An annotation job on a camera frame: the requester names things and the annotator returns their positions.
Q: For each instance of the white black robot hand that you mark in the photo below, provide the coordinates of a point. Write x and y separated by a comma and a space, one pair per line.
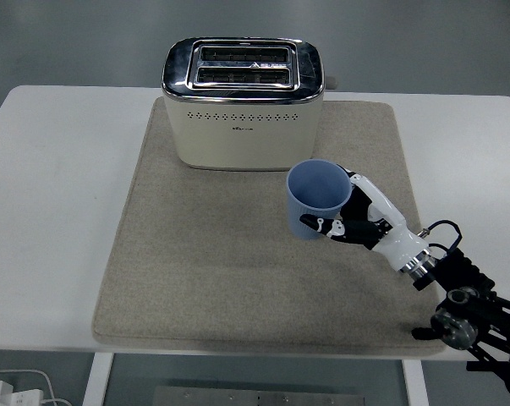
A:
394, 241

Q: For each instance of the blue ribbed water cup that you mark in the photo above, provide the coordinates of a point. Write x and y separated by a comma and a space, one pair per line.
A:
294, 207

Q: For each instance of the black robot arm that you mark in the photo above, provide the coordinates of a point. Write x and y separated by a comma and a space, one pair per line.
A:
466, 270

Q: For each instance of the white table leg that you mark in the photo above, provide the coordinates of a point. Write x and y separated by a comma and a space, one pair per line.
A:
415, 385
97, 380

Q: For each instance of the black desk control panel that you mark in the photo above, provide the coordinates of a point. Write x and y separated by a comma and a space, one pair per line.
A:
474, 366

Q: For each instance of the cream chrome toaster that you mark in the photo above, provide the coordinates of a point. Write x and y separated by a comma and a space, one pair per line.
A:
237, 144

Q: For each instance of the beige felt table mat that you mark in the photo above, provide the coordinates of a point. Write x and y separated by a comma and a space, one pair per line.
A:
195, 262

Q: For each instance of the grey metal plate with screws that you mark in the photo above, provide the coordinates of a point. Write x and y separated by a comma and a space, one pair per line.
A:
220, 397

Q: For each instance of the white power strip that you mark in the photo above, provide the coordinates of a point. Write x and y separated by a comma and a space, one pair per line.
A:
26, 398

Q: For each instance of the white plug adapter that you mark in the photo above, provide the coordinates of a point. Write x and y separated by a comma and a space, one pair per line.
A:
0, 391

